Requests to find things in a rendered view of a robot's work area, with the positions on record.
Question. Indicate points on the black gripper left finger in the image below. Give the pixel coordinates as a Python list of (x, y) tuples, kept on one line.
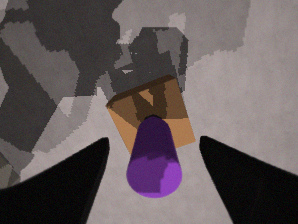
[(61, 194)]

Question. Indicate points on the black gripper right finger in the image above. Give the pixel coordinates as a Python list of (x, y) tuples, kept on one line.
[(252, 191)]

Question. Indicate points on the purple marker cap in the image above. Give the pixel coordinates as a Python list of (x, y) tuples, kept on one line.
[(154, 170)]

